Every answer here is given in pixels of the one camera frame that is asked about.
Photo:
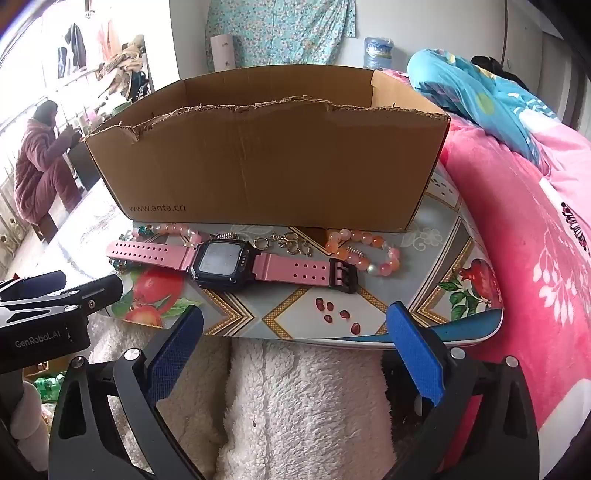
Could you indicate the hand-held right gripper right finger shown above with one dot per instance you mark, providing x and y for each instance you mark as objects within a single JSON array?
[{"x": 415, "y": 350}]

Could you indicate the brown cardboard box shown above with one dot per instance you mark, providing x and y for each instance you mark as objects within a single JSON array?
[{"x": 258, "y": 170}]

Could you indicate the white wardrobe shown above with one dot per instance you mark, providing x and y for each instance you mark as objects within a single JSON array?
[{"x": 549, "y": 60}]

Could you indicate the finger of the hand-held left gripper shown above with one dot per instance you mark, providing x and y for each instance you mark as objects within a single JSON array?
[{"x": 99, "y": 295}]

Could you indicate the pile of clothes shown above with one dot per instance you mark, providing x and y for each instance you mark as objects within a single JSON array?
[{"x": 122, "y": 64}]

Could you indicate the white fluffy garment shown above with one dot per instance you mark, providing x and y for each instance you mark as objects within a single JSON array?
[{"x": 286, "y": 406}]

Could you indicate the person's left forearm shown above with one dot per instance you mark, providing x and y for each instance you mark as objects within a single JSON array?
[{"x": 32, "y": 424}]

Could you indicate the blue water jug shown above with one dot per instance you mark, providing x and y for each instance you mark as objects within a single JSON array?
[{"x": 378, "y": 53}]

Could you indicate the dark side table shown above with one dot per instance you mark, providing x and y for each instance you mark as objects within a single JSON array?
[{"x": 85, "y": 166}]

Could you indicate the silver rhinestone hair clip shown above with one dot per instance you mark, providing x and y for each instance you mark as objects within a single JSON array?
[
  {"x": 223, "y": 236},
  {"x": 354, "y": 250}
]

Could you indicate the dark hanging garment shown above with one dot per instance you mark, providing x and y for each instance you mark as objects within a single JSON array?
[{"x": 74, "y": 46}]

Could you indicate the green plastic bottles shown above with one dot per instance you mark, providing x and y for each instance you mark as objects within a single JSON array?
[{"x": 48, "y": 383}]

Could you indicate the blue patterned quilt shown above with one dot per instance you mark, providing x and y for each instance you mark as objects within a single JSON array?
[{"x": 466, "y": 87}]

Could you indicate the teal floral wall cloth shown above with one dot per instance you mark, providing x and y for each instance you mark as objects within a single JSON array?
[{"x": 277, "y": 32}]

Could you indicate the pink hanging garment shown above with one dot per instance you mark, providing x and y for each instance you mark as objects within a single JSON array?
[{"x": 108, "y": 37}]

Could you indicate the dark brown stool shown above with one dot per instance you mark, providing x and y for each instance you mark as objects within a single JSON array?
[{"x": 46, "y": 226}]

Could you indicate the table with fruit-print cloth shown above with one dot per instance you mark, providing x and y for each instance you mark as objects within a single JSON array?
[{"x": 295, "y": 314}]

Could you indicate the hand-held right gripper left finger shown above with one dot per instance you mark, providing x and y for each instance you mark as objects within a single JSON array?
[{"x": 175, "y": 350}]

